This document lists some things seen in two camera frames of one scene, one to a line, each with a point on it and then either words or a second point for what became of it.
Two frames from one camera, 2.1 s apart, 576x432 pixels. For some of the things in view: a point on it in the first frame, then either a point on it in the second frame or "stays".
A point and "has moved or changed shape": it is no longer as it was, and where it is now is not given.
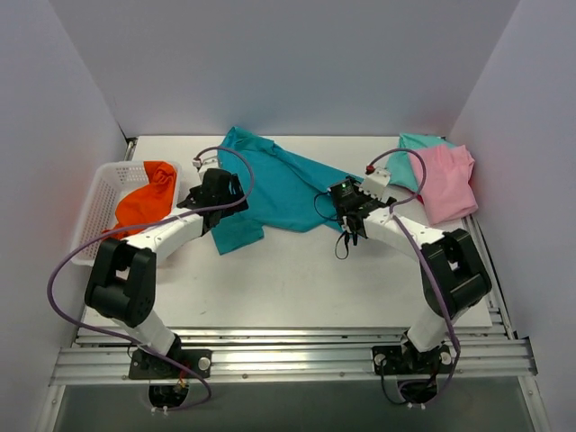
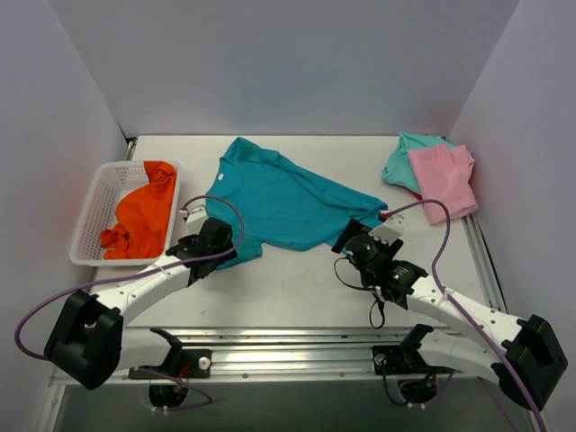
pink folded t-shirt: x=446 y=192 stays
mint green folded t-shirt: x=402 y=171 stays
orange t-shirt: x=152 y=202 stays
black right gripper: x=352 y=218 to x=344 y=236
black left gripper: x=192 y=199 to x=218 y=231
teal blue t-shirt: x=289 y=192 has moved or changed shape
